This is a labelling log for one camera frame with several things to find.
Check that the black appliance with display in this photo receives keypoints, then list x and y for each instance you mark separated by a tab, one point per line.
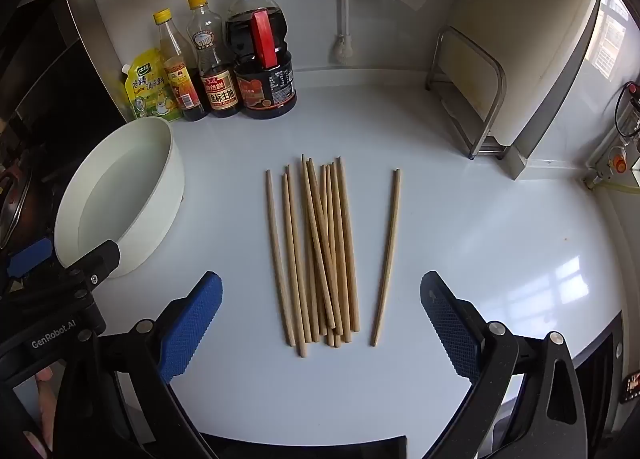
600	369

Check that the pot with glass lid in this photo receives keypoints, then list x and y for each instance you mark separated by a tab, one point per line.
15	209

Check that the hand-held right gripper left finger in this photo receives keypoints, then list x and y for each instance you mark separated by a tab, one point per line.
192	324

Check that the light wooden chopstick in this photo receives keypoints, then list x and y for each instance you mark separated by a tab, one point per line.
387	254

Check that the metal board rack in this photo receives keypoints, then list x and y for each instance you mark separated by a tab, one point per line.
482	145

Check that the soy sauce bottle yellow cap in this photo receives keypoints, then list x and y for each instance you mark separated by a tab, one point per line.
220	89

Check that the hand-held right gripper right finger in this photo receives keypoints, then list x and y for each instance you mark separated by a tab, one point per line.
450	329

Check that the black steel range hood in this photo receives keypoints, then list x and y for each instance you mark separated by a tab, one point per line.
50	89

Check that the yellow seasoning pouch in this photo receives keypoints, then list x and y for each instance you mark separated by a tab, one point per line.
150	94

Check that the person's left hand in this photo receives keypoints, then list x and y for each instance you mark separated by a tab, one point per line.
45	409

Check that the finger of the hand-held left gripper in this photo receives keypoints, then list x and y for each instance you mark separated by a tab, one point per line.
30	258
97	259

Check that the pile of wooden chopsticks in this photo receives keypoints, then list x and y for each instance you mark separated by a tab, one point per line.
320	249

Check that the white round bowl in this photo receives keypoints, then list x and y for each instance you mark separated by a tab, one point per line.
125	179

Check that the slim vinegar bottle yellow cap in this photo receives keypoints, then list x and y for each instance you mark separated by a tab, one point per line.
182	84

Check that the white cutting board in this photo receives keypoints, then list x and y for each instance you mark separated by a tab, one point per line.
525	39

